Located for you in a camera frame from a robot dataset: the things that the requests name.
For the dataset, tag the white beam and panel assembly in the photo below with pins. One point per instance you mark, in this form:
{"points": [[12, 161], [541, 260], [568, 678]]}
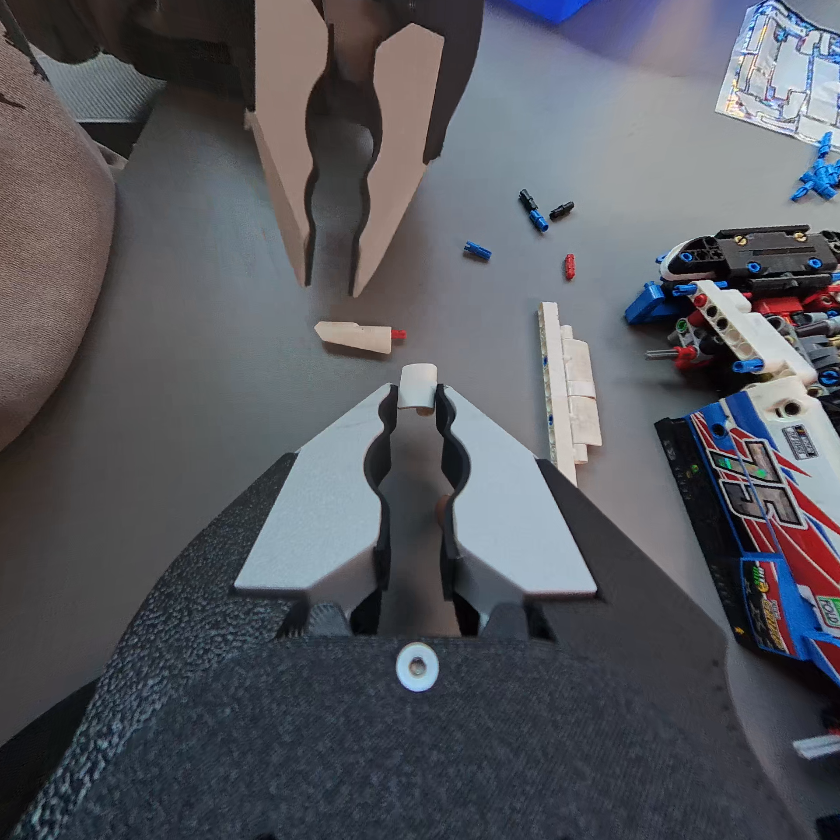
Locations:
{"points": [[577, 394]]}

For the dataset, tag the blue connector pin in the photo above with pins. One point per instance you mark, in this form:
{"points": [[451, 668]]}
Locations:
{"points": [[539, 220], [477, 250]]}

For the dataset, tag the cluster of blue pins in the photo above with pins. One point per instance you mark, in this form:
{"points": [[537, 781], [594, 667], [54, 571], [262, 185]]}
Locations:
{"points": [[817, 177]]}

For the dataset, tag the grey desk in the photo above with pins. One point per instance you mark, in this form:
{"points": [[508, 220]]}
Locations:
{"points": [[197, 295]]}

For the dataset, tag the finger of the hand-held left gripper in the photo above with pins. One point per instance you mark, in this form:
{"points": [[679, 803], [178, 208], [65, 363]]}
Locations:
{"points": [[407, 131], [282, 131]]}

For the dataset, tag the small white connector brick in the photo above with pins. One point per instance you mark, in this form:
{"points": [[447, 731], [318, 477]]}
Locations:
{"points": [[417, 384]]}

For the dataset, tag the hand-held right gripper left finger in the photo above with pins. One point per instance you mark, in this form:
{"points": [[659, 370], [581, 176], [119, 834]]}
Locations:
{"points": [[308, 525]]}

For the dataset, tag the colourful printed sheet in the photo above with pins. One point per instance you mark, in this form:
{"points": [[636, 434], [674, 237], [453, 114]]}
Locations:
{"points": [[781, 72]]}

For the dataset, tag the white curved panel brick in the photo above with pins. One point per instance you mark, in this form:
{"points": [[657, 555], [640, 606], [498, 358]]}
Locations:
{"points": [[351, 337]]}

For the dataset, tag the toy brick race car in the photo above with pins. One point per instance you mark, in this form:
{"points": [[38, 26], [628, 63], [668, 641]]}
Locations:
{"points": [[754, 459]]}

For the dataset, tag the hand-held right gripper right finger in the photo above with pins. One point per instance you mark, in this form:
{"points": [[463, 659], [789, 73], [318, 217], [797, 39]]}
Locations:
{"points": [[525, 525]]}

